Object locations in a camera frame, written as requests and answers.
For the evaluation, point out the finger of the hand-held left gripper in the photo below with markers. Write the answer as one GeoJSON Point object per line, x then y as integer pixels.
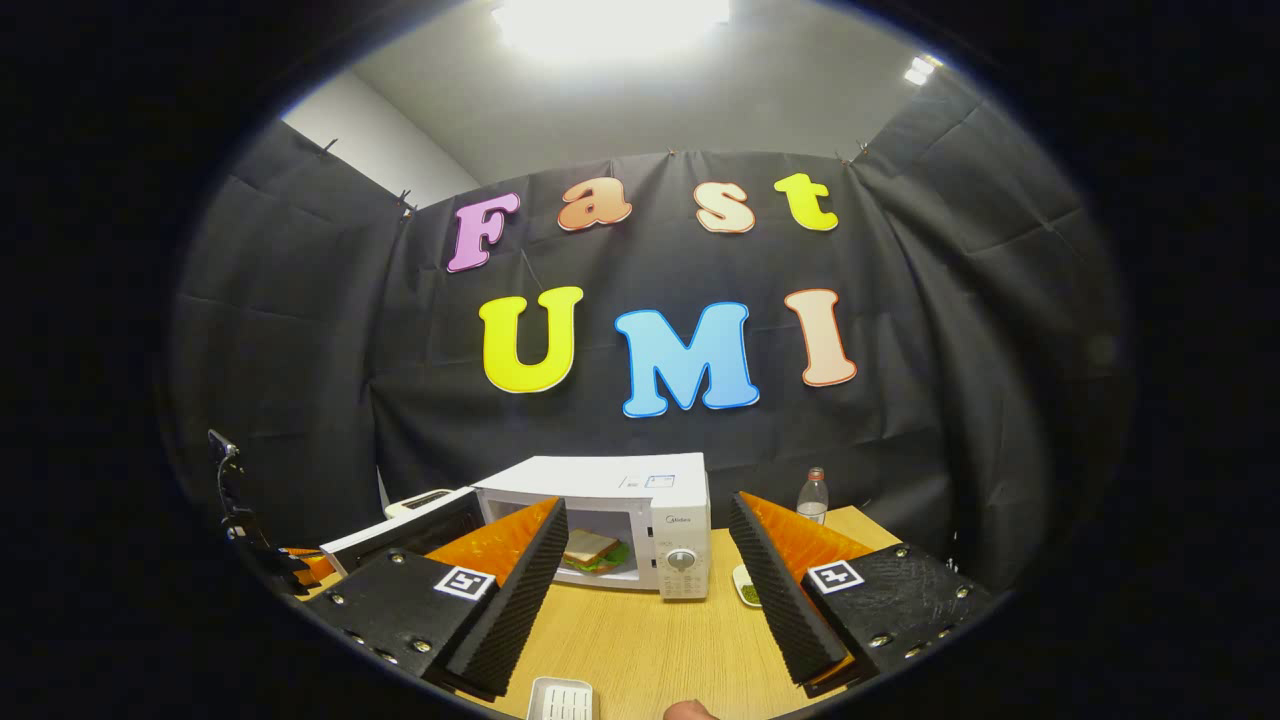
{"type": "Point", "coordinates": [312, 566]}

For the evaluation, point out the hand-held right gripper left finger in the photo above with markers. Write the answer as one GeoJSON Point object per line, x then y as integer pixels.
{"type": "Point", "coordinates": [515, 610]}

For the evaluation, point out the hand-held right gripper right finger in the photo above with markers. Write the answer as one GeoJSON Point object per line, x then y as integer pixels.
{"type": "Point", "coordinates": [785, 600]}

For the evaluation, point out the lettuce sandwich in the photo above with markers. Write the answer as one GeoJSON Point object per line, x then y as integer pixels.
{"type": "Point", "coordinates": [590, 548]}

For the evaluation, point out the white microwave oven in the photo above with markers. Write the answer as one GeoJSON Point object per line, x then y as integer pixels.
{"type": "Point", "coordinates": [620, 480]}

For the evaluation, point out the white divided dish of beans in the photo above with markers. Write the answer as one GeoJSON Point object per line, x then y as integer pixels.
{"type": "Point", "coordinates": [748, 590]}

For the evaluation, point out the small white ribbed tray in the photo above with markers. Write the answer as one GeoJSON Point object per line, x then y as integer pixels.
{"type": "Point", "coordinates": [560, 700]}

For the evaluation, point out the red label water bottle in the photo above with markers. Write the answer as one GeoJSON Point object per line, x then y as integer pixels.
{"type": "Point", "coordinates": [812, 498]}

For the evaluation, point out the white toaster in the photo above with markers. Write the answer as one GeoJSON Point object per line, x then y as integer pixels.
{"type": "Point", "coordinates": [420, 502]}

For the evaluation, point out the black backdrop cloth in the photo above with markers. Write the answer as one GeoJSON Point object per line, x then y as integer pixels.
{"type": "Point", "coordinates": [950, 350]}

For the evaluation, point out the small ceiling light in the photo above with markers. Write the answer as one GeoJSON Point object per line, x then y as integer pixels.
{"type": "Point", "coordinates": [922, 70]}

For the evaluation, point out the large ceiling light panel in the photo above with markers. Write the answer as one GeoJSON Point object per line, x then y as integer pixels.
{"type": "Point", "coordinates": [610, 25]}

